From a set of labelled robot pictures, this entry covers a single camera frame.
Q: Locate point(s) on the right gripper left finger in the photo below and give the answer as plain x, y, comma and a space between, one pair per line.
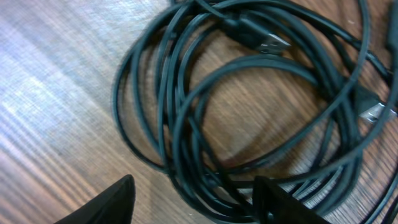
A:
115, 205

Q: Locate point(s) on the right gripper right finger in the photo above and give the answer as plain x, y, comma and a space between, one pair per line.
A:
273, 205

